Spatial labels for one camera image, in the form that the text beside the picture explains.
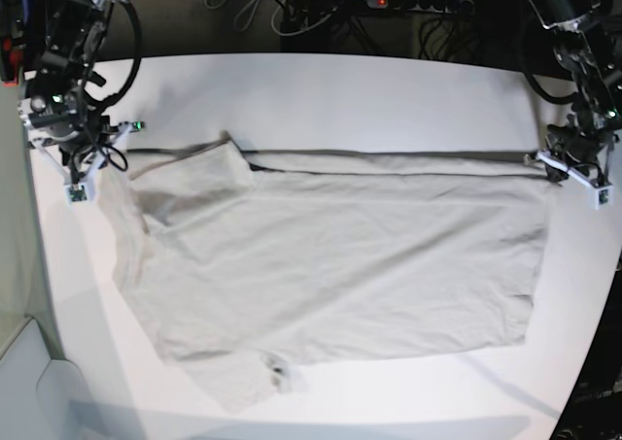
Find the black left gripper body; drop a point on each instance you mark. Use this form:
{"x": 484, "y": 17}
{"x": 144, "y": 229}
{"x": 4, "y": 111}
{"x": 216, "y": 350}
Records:
{"x": 583, "y": 146}

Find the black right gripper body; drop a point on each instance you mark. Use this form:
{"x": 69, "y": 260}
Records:
{"x": 71, "y": 122}

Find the grey t-shirt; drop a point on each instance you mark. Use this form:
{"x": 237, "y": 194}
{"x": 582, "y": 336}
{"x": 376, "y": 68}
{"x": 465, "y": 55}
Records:
{"x": 243, "y": 267}

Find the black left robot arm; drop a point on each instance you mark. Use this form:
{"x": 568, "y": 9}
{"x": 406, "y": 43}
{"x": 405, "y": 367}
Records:
{"x": 584, "y": 49}

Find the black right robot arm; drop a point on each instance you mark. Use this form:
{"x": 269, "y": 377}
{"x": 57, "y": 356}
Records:
{"x": 66, "y": 48}

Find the red and black clamp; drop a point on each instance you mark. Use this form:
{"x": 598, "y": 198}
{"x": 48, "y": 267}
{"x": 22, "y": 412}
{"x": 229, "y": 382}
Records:
{"x": 11, "y": 61}

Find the black power strip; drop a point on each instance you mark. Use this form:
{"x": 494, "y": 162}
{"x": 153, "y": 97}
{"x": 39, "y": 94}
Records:
{"x": 443, "y": 7}

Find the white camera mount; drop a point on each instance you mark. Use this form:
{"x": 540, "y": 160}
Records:
{"x": 589, "y": 174}
{"x": 92, "y": 168}

